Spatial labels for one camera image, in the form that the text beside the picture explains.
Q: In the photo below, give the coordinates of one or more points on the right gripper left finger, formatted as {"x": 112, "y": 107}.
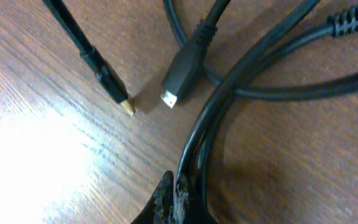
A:
{"x": 159, "y": 207}

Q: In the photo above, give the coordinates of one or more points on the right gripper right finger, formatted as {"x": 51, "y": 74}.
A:
{"x": 188, "y": 208}

